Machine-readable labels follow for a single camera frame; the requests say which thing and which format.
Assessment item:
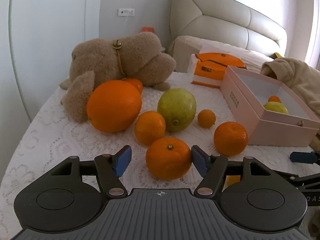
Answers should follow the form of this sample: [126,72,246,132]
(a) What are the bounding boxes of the white wall socket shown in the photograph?
[118,8,135,17]

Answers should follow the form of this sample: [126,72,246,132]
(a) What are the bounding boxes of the brown plush toy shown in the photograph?
[60,32,176,123]

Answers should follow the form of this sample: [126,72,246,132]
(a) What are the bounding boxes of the medium tangerine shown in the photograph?
[135,111,166,146]

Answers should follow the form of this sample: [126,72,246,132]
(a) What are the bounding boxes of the white pillow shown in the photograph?
[168,36,273,73]

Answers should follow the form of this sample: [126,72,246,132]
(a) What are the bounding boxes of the orange owl figurine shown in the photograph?
[141,27,154,33]

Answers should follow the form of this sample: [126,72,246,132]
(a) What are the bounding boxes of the beige fleece blanket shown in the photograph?
[260,57,320,151]

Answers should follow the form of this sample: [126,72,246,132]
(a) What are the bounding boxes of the white lace tablecloth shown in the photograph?
[1,73,319,239]

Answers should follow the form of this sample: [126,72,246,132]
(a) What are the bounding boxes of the yellow-green pear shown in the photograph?
[264,101,289,114]

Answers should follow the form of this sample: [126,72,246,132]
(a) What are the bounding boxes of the beige upholstered headboard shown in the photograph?
[169,0,287,56]

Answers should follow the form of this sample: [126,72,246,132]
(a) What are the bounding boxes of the green guava fruit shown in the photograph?
[157,88,196,133]

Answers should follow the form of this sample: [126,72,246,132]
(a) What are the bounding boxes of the round orange near box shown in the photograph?
[213,121,248,157]

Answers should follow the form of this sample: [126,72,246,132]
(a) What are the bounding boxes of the pink open box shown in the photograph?
[220,66,319,147]

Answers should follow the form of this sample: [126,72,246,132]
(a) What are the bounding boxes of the orange with stem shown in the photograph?
[145,137,192,180]

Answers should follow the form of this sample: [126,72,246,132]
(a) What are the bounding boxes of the orange white package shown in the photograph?
[188,53,247,88]

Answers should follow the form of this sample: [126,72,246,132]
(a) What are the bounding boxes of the tiny kumquat orange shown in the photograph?
[197,109,216,129]

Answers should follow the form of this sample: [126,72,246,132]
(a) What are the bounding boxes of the small yellow-orange citrus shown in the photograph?
[223,176,241,190]

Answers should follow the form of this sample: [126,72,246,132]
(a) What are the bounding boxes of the large orange grapefruit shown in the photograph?
[86,80,142,133]

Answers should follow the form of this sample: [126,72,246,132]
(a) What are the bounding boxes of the white tissue paper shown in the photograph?
[199,42,226,54]

